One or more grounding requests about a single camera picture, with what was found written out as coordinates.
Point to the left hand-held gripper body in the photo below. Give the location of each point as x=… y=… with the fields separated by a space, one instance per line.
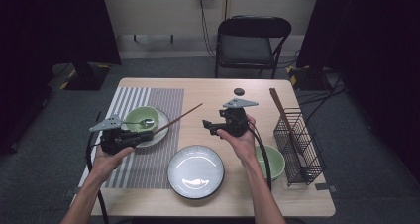
x=115 y=141

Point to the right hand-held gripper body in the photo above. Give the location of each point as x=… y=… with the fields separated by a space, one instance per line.
x=237 y=123

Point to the metal spoon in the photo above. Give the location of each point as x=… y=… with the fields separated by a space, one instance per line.
x=147 y=121

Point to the green bowl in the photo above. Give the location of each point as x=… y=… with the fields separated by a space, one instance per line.
x=277 y=161
x=142 y=113

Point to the white plate with dark rim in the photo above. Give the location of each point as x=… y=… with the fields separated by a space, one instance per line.
x=194 y=172
x=163 y=125

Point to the person's left hand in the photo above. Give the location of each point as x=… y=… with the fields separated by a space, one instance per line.
x=107 y=164

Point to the person's right hand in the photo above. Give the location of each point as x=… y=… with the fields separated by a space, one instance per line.
x=244 y=148

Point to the grey striped placemat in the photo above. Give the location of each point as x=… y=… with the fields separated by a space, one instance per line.
x=158 y=164

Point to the small black floor object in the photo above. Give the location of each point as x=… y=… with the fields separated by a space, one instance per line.
x=98 y=116

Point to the grey tape strip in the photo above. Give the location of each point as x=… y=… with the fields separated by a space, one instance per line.
x=327 y=187
x=71 y=191

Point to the black folding chair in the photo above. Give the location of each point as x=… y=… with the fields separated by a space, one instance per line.
x=246 y=49

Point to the black stand base with striped tape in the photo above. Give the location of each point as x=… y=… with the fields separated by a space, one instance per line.
x=82 y=77
x=307 y=78

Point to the black curtain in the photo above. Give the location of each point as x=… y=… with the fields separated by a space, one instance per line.
x=373 y=52
x=49 y=35

